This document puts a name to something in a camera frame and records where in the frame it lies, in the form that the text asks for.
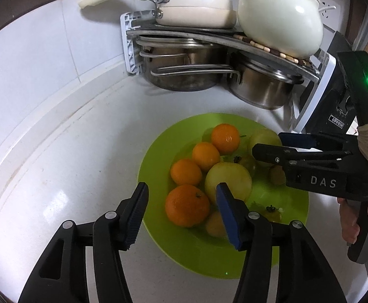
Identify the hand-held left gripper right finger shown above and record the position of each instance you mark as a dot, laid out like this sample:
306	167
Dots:
231	217

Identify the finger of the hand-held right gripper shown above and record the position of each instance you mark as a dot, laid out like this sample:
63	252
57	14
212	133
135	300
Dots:
297	139
272	154

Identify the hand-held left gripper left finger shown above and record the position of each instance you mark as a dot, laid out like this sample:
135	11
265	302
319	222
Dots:
136	217

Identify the green apple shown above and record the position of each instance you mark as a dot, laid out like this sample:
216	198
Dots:
231	176
263	137

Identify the brownish yellow round fruit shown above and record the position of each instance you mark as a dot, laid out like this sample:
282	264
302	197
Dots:
277	176

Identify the green tomato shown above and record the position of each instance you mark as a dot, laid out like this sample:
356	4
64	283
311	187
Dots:
272	216
247	164

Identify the green plate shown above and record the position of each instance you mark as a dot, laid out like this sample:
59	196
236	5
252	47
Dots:
203	252

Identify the orange mandarin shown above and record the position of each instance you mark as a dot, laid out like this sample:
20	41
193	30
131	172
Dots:
187	205
225	138
186	172
206	156

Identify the small pale yellow fruit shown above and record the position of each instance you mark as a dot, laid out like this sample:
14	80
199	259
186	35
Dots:
214	225

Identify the lidded stainless steel pot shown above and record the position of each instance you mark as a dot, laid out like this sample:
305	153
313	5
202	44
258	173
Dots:
259	88

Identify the beaded wooden trivet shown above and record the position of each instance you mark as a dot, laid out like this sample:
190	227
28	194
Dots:
266	49

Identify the stainless steel saucepan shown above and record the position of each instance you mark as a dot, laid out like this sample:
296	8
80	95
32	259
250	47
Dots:
177	42
184	77

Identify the white ceramic kettle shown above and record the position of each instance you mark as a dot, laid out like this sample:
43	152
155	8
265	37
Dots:
278	19

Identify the cream saucepan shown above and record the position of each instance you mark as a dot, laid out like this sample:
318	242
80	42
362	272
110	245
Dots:
196	9

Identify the white pot rack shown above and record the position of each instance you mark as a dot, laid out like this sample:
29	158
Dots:
130	44

